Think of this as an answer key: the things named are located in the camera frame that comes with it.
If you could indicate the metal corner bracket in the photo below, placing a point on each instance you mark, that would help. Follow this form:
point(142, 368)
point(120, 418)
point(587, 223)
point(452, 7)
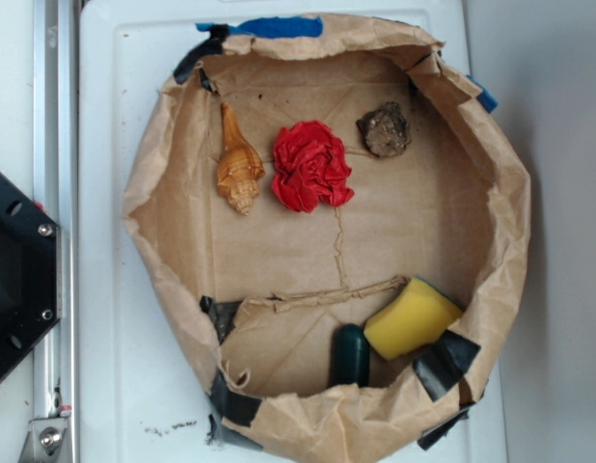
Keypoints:
point(44, 441)

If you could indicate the dark green cylinder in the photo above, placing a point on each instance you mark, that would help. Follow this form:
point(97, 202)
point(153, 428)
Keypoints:
point(350, 357)

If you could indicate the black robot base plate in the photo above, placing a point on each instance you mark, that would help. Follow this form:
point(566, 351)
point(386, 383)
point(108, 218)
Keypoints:
point(28, 276)

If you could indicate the brown rough rock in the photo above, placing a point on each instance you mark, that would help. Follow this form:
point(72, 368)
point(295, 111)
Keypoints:
point(385, 131)

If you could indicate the yellow sponge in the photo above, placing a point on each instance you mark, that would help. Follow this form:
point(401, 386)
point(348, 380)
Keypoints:
point(416, 317)

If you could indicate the white plastic board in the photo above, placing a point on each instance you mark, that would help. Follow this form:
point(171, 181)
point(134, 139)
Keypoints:
point(110, 241)

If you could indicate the aluminium frame rail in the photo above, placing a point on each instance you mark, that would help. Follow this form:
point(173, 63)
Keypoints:
point(55, 187)

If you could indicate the crumpled red paper ball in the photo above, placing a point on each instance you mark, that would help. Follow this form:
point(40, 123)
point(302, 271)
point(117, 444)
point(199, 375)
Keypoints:
point(310, 167)

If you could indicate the orange conch shell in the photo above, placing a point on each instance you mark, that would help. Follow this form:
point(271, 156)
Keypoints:
point(239, 168)

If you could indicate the brown paper bag tray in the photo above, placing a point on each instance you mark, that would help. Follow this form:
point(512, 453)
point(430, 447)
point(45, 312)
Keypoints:
point(266, 362)

